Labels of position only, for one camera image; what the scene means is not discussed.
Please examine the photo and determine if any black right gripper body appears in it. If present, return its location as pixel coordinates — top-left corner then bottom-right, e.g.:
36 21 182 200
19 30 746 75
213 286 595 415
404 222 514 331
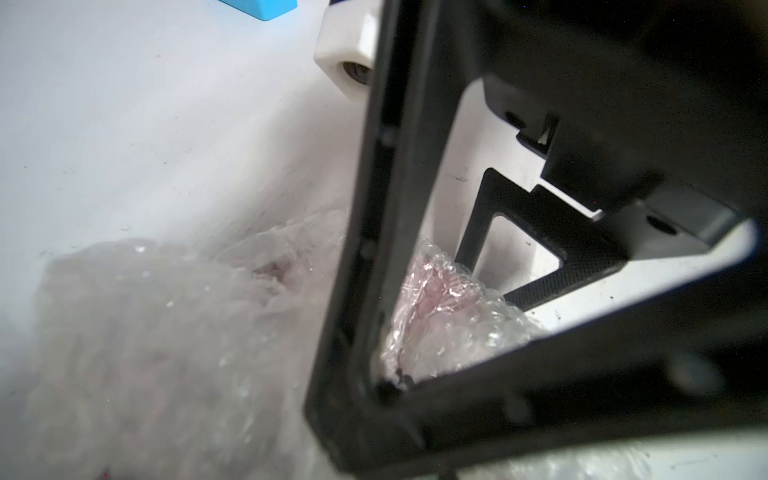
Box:
467 1 767 246

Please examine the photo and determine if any clear bubble wrap sheet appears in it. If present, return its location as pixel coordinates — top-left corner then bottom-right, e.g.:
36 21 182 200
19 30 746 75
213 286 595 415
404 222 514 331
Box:
27 211 651 479

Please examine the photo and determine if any blue tape dispenser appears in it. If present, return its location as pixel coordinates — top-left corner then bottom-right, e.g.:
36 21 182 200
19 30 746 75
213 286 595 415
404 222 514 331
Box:
221 0 298 21

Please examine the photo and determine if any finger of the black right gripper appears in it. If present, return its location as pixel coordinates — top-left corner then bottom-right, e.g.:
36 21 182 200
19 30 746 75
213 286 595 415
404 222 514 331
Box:
304 1 767 479
455 168 628 311

